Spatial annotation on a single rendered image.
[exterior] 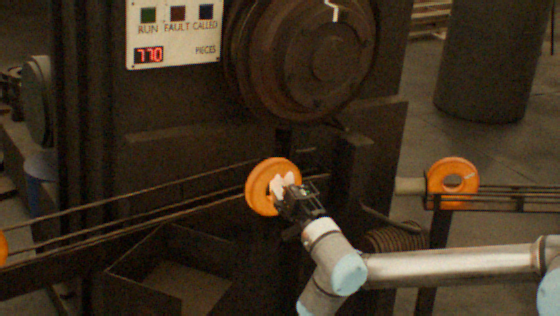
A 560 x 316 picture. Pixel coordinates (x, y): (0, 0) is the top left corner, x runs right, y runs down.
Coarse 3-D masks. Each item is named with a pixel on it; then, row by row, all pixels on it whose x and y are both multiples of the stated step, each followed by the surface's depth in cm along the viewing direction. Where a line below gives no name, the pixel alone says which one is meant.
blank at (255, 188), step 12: (264, 168) 191; (276, 168) 193; (288, 168) 195; (252, 180) 191; (264, 180) 192; (300, 180) 199; (252, 192) 191; (264, 192) 193; (252, 204) 193; (264, 204) 195
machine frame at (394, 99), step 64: (64, 0) 230; (384, 0) 234; (64, 64) 241; (192, 64) 208; (384, 64) 245; (64, 128) 251; (128, 128) 206; (192, 128) 213; (256, 128) 221; (320, 128) 234; (384, 128) 249; (64, 192) 261; (128, 192) 209; (192, 192) 219; (384, 192) 262; (256, 256) 243
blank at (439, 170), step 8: (440, 160) 235; (448, 160) 233; (456, 160) 232; (464, 160) 233; (432, 168) 235; (440, 168) 233; (448, 168) 233; (456, 168) 233; (464, 168) 233; (472, 168) 232; (432, 176) 235; (440, 176) 234; (464, 176) 234; (472, 176) 233; (432, 184) 236; (440, 184) 236; (464, 184) 235; (472, 184) 235
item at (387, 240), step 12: (384, 228) 241; (396, 228) 242; (420, 228) 244; (360, 240) 241; (372, 240) 236; (384, 240) 236; (396, 240) 238; (408, 240) 240; (420, 240) 242; (372, 252) 236; (384, 252) 235; (396, 288) 246; (360, 300) 251; (372, 300) 246; (384, 300) 245; (360, 312) 252; (372, 312) 247; (384, 312) 248
